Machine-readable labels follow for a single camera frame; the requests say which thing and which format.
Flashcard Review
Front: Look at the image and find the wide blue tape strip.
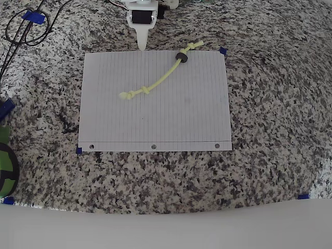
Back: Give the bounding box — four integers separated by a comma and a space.
21, 10, 47, 25

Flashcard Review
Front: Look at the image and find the yellow knotted rope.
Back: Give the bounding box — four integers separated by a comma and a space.
118, 40, 204, 101

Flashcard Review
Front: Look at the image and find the black and green roll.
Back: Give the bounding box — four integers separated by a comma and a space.
0, 142, 20, 198

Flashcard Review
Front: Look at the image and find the white board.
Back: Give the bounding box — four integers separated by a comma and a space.
0, 198, 332, 249

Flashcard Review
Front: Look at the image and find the thick black straight cable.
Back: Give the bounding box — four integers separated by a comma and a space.
0, 0, 47, 81

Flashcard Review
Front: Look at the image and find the thin black looped cable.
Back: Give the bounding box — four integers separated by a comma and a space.
5, 0, 75, 47

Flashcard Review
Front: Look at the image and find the black hex nut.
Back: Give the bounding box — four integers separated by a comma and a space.
175, 51, 188, 64

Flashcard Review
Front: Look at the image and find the lined paper sheet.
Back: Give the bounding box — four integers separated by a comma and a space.
77, 50, 232, 153

